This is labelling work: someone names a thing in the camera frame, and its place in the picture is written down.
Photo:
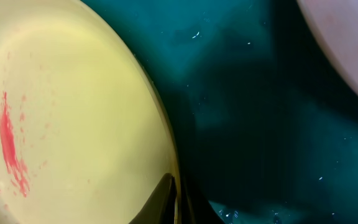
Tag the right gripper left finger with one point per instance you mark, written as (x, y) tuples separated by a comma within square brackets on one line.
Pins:
[(160, 207)]

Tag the yellow-green rimmed plate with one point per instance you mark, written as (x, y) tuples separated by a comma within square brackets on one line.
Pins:
[(83, 138)]

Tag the teal plastic tray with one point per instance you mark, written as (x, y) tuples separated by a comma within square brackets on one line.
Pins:
[(264, 125)]

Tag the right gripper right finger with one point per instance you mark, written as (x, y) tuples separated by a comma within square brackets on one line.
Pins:
[(195, 208)]

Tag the white plate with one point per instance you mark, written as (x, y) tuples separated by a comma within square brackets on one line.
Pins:
[(334, 25)]

